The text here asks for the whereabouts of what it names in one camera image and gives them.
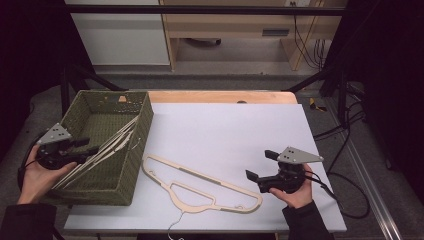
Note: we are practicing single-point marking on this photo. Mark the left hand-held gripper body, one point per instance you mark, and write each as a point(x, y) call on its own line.
point(53, 146)

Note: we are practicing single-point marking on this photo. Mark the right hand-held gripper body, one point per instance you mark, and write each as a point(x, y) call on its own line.
point(286, 173)

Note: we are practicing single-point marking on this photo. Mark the black metal stand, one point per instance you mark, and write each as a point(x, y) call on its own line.
point(333, 80)
point(83, 80)

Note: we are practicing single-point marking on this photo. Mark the person's left hand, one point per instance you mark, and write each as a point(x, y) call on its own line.
point(38, 180)

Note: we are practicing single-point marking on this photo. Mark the green woven basket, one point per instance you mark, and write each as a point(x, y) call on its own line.
point(100, 123)

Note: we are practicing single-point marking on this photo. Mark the white table mat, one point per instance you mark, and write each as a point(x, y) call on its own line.
point(216, 133)

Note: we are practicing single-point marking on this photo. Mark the person's right hand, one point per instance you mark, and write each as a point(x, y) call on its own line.
point(298, 196)

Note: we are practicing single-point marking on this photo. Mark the yellow and black tool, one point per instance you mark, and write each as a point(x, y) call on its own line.
point(316, 105)

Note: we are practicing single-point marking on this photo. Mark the black curtain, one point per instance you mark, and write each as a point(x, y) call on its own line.
point(30, 50)
point(393, 66)

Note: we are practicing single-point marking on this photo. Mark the beige wooden desk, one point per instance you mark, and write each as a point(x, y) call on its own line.
point(233, 23)

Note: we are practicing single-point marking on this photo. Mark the black horizontal bar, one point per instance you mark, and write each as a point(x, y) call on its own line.
point(200, 9)

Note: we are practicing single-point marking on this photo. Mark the aluminium floor rail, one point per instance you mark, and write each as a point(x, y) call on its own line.
point(366, 183)

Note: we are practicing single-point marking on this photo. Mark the black chair base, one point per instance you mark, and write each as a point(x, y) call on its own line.
point(204, 41)

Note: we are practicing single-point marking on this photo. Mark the wooden clothes hanger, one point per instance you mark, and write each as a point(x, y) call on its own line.
point(100, 160)
point(116, 133)
point(200, 176)

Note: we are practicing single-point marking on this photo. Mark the white panel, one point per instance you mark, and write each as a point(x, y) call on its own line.
point(123, 40)

